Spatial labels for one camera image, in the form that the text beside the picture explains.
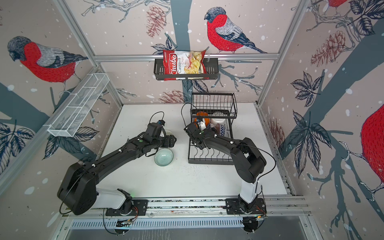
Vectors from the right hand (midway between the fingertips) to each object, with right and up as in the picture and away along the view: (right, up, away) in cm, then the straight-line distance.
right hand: (207, 134), depth 91 cm
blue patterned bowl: (+9, +3, +1) cm, 10 cm away
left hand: (-22, -2, -6) cm, 23 cm away
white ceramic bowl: (+10, +8, +11) cm, 17 cm away
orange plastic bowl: (-3, +13, +8) cm, 16 cm away
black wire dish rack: (+7, +15, +22) cm, 28 cm away
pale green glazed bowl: (-27, -14, -1) cm, 31 cm away
